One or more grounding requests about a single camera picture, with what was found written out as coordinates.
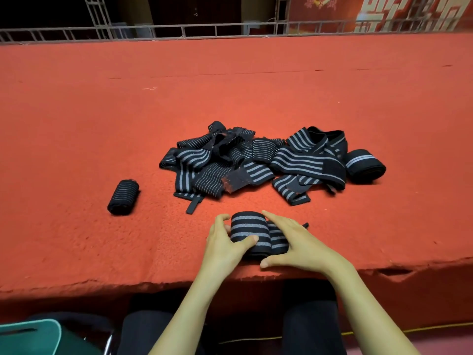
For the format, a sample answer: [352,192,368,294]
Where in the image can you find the person's left hand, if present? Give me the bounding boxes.
[199,213,259,282]

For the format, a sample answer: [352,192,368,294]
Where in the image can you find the person's right hand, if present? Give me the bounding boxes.
[260,211,347,278]

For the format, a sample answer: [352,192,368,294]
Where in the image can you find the half-rolled black striped wrap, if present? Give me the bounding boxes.
[230,211,309,260]

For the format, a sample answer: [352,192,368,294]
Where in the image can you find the person's left forearm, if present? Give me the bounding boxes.
[148,271,233,355]

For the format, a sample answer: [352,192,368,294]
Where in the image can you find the person's right forearm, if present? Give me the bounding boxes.
[322,259,422,355]

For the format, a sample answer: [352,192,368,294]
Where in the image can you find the person's black trousers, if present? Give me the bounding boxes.
[117,279,348,355]

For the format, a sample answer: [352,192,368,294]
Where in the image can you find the pile of loose striped wraps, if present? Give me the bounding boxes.
[159,121,349,215]

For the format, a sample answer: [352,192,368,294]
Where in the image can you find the small tightly rolled black wrap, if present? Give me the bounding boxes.
[107,179,140,216]

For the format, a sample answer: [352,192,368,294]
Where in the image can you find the large rolled black wrap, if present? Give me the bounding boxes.
[345,149,387,182]

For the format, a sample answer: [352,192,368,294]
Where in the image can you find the red felt table cover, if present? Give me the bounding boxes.
[0,32,473,302]

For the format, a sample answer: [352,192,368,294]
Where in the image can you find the teal bag with white trim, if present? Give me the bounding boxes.
[0,319,106,355]

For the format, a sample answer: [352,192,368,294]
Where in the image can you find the vertical metal truss column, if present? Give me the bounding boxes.
[84,0,114,39]
[274,0,292,35]

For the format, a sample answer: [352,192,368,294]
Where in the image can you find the red banner with white print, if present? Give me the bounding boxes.
[288,0,473,34]

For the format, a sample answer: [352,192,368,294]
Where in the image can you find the yellow cable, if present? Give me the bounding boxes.
[218,322,473,345]

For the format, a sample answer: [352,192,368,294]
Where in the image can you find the horizontal metal truss rail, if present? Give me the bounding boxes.
[0,18,473,45]

